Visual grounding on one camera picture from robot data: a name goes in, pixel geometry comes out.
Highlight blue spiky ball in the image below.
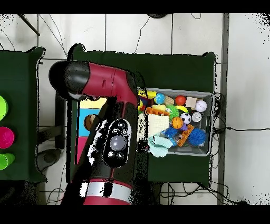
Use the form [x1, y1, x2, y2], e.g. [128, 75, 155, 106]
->
[187, 127, 206, 146]

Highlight black pole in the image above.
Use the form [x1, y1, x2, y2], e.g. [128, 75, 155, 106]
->
[17, 13, 41, 36]

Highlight green spiky ball with eyes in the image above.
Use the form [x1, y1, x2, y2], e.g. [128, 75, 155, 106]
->
[166, 104, 180, 119]

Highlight orange red ball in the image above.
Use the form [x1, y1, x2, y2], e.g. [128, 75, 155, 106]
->
[175, 95, 187, 106]

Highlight shallow wire mesh bin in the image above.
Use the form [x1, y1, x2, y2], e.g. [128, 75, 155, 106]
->
[137, 87, 214, 157]

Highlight small orange basketball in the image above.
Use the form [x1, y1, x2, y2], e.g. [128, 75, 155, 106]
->
[171, 116, 184, 129]

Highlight dark green table cloth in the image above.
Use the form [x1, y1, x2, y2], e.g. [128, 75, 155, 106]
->
[66, 43, 217, 188]
[0, 46, 47, 183]

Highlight light blue cloth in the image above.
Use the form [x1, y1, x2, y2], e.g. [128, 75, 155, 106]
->
[147, 135, 173, 158]

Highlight cream knitted cloth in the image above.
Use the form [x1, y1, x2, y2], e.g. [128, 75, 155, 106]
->
[138, 114, 170, 141]

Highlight wooden box with three holes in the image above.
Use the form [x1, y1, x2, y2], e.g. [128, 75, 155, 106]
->
[74, 97, 108, 165]

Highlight black upright panel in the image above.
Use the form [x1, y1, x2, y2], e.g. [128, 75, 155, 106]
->
[55, 92, 66, 150]

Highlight black floor cable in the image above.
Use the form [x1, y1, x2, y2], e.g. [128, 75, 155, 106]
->
[211, 126, 270, 132]

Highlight small soccer ball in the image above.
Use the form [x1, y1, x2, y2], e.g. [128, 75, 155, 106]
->
[179, 113, 192, 125]

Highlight neon green plastic cup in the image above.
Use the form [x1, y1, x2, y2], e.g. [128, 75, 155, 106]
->
[0, 95, 9, 122]
[0, 153, 16, 170]

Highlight grey stand foot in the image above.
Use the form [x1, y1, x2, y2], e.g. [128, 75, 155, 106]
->
[36, 148, 62, 172]

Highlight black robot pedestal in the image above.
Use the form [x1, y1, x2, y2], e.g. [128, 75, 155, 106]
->
[147, 181, 162, 205]

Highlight small white baseball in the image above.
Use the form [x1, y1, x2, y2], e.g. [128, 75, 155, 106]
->
[195, 99, 208, 113]

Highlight black round object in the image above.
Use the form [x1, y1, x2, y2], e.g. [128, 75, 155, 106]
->
[146, 13, 169, 19]

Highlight pink plastic cup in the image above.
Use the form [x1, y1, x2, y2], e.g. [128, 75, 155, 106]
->
[0, 126, 15, 149]

